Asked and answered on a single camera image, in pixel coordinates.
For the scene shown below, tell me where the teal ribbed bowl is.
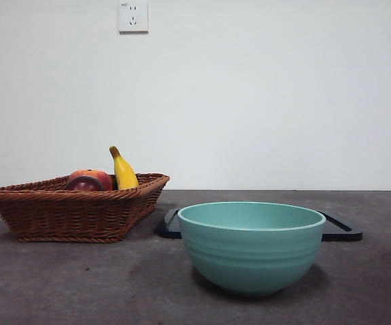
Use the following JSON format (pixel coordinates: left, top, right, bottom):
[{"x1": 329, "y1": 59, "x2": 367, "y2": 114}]
[{"x1": 177, "y1": 201, "x2": 327, "y2": 298}]

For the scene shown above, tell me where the dark red plum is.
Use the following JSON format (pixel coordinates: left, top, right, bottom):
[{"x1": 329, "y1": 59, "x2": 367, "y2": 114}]
[{"x1": 63, "y1": 176, "x2": 104, "y2": 192}]

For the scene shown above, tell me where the yellow banana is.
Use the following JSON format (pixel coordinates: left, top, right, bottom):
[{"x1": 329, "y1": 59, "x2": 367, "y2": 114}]
[{"x1": 109, "y1": 146, "x2": 140, "y2": 190}]

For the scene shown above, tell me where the black rectangular tray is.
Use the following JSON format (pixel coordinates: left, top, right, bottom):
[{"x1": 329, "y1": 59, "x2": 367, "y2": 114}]
[{"x1": 157, "y1": 209, "x2": 364, "y2": 242}]

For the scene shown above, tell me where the red orange peach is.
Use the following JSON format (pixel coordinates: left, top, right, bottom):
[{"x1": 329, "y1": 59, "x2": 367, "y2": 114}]
[{"x1": 68, "y1": 168, "x2": 114, "y2": 191}]

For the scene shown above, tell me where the brown wicker basket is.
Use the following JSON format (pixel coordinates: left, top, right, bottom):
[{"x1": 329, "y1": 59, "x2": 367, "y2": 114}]
[{"x1": 0, "y1": 173, "x2": 171, "y2": 243}]

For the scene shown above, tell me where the white wall socket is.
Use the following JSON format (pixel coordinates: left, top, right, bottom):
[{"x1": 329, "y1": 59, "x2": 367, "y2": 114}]
[{"x1": 119, "y1": 1, "x2": 149, "y2": 35}]

